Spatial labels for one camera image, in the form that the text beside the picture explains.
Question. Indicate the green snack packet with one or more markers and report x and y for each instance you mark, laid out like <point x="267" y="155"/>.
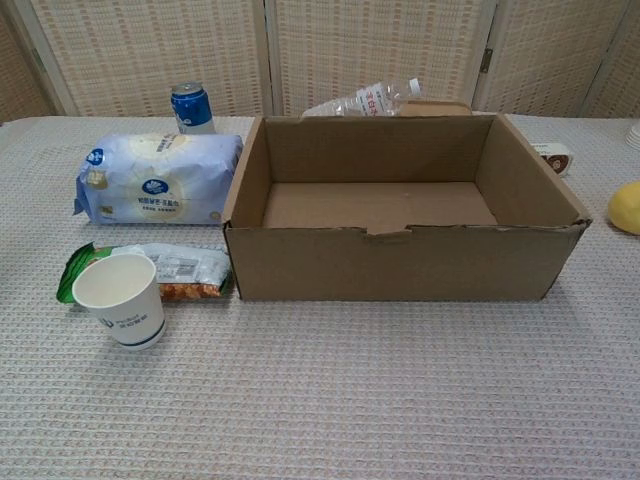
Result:
<point x="195" y="272"/>

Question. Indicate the lavender tissue pack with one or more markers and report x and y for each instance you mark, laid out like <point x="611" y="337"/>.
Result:
<point x="160" y="175"/>

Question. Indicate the small white paper cup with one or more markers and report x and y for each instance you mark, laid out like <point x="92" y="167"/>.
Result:
<point x="132" y="310"/>

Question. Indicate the open brown cardboard box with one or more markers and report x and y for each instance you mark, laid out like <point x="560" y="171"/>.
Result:
<point x="400" y="265"/>

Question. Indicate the white food box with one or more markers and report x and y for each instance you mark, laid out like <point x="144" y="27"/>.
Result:
<point x="557" y="157"/>

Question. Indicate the clear plastic water bottle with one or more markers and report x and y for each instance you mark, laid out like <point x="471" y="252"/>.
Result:
<point x="370" y="102"/>

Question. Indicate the pale woven tablecloth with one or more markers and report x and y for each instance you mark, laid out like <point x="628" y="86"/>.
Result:
<point x="320" y="390"/>

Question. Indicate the blue and white drink can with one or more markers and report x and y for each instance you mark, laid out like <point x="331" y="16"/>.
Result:
<point x="192" y="110"/>

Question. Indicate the woven folding screen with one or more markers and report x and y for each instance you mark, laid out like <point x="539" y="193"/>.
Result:
<point x="350" y="45"/>

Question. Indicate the yellow lemon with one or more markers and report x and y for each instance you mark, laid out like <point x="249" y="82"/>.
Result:
<point x="627" y="207"/>

